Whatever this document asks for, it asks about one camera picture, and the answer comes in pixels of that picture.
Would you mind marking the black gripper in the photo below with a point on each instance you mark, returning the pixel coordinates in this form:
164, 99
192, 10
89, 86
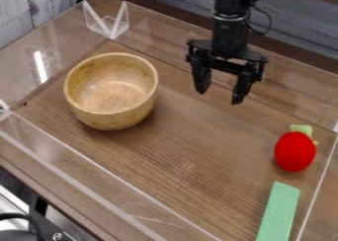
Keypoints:
227, 53

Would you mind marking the wooden bowl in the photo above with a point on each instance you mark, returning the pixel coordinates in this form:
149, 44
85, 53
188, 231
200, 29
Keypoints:
112, 90

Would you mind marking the red ball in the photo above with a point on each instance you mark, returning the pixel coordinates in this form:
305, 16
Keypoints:
296, 148

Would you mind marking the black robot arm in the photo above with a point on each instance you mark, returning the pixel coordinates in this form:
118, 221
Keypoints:
235, 9

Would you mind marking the clear acrylic tray walls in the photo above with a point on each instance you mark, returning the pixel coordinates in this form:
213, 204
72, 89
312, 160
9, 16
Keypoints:
188, 176

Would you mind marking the green tape strip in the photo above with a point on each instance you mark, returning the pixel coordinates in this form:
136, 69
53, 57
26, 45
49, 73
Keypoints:
280, 213

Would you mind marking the clear acrylic corner bracket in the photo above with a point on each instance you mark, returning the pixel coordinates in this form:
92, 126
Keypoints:
109, 26

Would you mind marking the black metal bracket with screw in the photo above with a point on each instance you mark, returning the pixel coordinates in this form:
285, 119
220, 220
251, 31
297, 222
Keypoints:
50, 231

